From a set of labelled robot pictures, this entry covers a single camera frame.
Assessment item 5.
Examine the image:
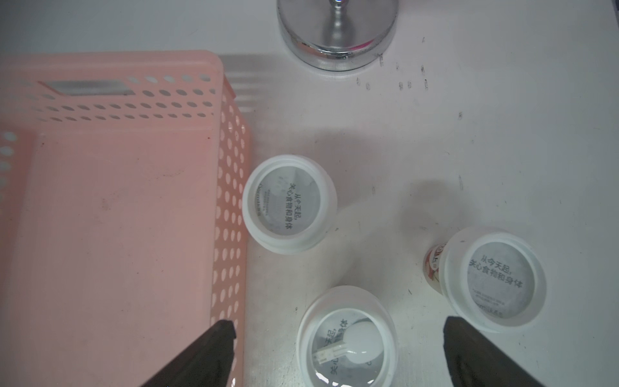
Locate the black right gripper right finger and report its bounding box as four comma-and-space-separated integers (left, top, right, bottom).
443, 316, 542, 387

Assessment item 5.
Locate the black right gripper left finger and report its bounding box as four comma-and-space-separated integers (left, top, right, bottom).
143, 320, 236, 387

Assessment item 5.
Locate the red label yogurt cup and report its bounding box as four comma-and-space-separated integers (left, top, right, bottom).
423, 226, 547, 333

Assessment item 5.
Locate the green yogurt cup white lid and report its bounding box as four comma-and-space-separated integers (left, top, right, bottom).
296, 285, 398, 386

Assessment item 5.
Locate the white lid yogurt cup right-near-basket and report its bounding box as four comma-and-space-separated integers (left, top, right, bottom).
242, 155, 338, 255

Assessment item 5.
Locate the pink perforated plastic basket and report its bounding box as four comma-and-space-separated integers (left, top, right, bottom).
1, 51, 251, 386

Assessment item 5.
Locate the chrome cup holder stand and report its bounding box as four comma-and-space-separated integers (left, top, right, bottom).
277, 0, 399, 72

